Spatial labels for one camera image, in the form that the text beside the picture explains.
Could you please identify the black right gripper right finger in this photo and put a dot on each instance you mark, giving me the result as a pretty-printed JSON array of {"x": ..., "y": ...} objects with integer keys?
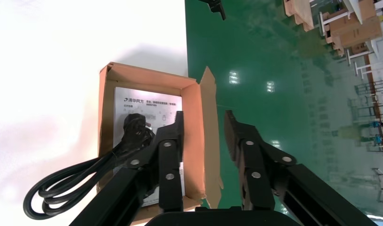
[{"x": 253, "y": 162}]

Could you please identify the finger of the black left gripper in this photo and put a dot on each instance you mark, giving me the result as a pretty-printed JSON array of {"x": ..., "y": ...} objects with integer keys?
[{"x": 216, "y": 7}]

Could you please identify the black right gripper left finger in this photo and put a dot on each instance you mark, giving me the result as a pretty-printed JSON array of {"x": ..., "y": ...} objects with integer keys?
[{"x": 169, "y": 162}]

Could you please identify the open brown cardboard box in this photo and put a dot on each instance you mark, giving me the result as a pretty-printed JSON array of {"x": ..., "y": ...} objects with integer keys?
[{"x": 192, "y": 124}]

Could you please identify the printed white instruction sheet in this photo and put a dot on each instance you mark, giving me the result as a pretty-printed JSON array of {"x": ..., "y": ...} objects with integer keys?
[{"x": 138, "y": 103}]

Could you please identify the large wooden pallet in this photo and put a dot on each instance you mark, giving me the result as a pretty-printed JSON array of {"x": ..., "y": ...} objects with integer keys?
[{"x": 300, "y": 12}]

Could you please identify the stacked wooden pallet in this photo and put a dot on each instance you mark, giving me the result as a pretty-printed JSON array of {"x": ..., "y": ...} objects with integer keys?
[{"x": 356, "y": 31}]

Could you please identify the white table frame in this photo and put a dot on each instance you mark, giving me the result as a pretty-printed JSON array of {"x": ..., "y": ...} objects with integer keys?
[{"x": 321, "y": 25}]

